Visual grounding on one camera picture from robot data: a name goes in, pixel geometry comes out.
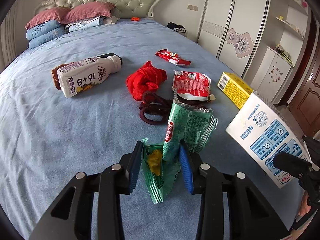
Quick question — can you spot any black white clothes pile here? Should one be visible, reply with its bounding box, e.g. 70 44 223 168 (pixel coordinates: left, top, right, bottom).
167 22 188 37

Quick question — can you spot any green snack wrapper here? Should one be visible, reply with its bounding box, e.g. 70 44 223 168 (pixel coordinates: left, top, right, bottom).
142 100 217 204

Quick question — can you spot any right hand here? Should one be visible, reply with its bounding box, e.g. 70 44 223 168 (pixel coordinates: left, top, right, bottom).
297 191 311 217

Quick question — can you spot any red white snack bag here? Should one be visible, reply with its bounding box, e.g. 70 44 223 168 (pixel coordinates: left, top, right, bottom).
172 70 216 102

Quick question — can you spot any white sliding wardrobe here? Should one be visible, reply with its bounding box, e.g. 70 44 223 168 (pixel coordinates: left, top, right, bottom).
197 0 270 76

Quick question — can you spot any white corner cabinet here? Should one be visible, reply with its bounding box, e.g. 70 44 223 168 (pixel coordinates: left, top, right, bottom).
251 0 310 105

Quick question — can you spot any brown wooden door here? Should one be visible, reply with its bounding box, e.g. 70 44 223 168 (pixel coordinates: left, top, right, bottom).
289 53 320 137

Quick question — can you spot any pink pillow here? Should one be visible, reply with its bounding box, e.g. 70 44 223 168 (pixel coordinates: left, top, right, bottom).
25 7 71 30
61 2 116 25

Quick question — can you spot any small red snack packet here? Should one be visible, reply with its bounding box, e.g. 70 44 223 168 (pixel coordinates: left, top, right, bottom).
155 49 191 66

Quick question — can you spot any small orange object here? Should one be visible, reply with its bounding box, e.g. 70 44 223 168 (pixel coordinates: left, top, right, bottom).
131 17 140 22

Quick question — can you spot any right pink pillow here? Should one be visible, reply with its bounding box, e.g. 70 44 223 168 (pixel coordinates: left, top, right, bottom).
61 2 116 25

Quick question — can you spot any light blue folded blanket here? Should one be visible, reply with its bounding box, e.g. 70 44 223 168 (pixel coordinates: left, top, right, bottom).
65 16 119 33

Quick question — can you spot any white yogurt drink bottle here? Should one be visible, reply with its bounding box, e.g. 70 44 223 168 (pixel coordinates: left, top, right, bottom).
58 56 122 98

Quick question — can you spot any white blue milk carton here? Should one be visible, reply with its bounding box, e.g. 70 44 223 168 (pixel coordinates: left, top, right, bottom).
226 91 311 189

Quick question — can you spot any blue folded quilt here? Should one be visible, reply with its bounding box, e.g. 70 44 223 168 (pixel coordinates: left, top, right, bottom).
26 20 65 49

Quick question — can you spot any left pink pillow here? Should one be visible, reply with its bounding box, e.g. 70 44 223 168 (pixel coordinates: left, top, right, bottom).
25 7 71 30

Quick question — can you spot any dark maroon hair band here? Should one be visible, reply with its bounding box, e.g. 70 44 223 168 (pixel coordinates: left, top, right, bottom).
139 92 172 125

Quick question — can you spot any blue bed sheet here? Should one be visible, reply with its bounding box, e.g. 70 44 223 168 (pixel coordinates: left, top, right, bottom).
1 20 303 238

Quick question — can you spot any wall switch plate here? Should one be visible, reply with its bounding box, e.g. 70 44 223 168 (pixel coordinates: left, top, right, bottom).
188 4 199 11

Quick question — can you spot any yellow banana milk box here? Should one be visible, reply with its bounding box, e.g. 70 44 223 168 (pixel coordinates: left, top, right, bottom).
217 72 253 109

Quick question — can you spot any red cloth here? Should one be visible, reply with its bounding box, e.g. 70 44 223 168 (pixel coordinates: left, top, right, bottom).
126 61 167 101

